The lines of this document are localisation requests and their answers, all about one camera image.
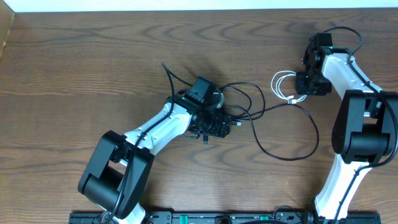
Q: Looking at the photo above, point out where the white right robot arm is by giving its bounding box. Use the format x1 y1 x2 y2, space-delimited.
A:
296 30 397 223

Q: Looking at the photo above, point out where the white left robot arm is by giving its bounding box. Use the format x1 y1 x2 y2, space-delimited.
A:
78 77 230 223

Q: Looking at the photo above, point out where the white USB cable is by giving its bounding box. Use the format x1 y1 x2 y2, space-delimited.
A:
270 70 308 105

